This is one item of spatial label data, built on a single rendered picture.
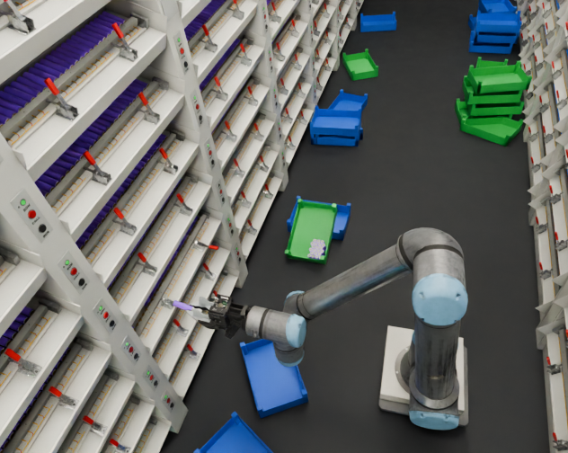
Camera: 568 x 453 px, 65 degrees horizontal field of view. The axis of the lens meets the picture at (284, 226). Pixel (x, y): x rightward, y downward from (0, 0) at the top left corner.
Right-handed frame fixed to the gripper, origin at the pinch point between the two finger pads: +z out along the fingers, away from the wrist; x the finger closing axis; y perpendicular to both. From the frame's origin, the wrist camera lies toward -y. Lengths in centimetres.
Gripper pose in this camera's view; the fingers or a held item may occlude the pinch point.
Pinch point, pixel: (192, 309)
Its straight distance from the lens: 149.1
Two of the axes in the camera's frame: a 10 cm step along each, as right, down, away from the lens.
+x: -3.0, 7.2, -6.3
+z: -9.5, -1.6, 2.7
